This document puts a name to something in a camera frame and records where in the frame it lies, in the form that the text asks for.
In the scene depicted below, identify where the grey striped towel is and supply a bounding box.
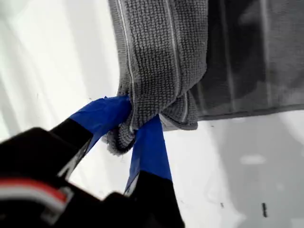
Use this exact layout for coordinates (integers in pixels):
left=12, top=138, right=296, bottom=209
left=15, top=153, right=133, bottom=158
left=101, top=0, right=304, bottom=158

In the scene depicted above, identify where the arm red white wire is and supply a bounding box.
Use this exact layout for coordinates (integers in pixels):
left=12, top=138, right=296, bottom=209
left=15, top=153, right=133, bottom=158
left=0, top=177, right=75, bottom=215

